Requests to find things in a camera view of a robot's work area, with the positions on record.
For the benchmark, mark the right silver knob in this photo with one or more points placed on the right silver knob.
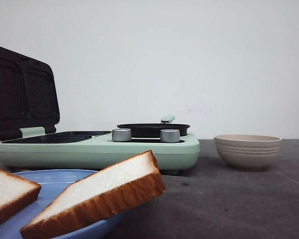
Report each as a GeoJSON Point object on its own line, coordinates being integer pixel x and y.
{"type": "Point", "coordinates": [170, 135]}

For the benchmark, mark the breakfast maker lid with plate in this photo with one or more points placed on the breakfast maker lid with plate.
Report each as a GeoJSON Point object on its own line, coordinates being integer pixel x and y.
{"type": "Point", "coordinates": [28, 97]}

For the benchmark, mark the toast slice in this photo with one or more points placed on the toast slice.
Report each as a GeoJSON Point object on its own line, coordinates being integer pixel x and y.
{"type": "Point", "coordinates": [16, 193]}
{"type": "Point", "coordinates": [115, 189]}

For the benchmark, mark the small black frying pan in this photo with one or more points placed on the small black frying pan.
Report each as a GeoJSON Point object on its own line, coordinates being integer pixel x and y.
{"type": "Point", "coordinates": [152, 130]}

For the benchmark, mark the left silver knob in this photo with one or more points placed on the left silver knob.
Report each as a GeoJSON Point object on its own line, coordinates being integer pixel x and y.
{"type": "Point", "coordinates": [121, 135]}

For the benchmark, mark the silver knob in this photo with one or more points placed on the silver knob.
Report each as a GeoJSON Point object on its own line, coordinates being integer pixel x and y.
{"type": "Point", "coordinates": [121, 135]}
{"type": "Point", "coordinates": [170, 135]}

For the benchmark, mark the beige ribbed bowl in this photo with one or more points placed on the beige ribbed bowl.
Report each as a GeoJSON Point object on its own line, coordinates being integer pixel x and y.
{"type": "Point", "coordinates": [250, 152]}

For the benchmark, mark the blue plate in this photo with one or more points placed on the blue plate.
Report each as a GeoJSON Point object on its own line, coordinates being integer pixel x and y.
{"type": "Point", "coordinates": [52, 184]}

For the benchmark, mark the mint green breakfast maker base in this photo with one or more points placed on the mint green breakfast maker base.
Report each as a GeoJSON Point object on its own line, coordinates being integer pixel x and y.
{"type": "Point", "coordinates": [95, 150]}

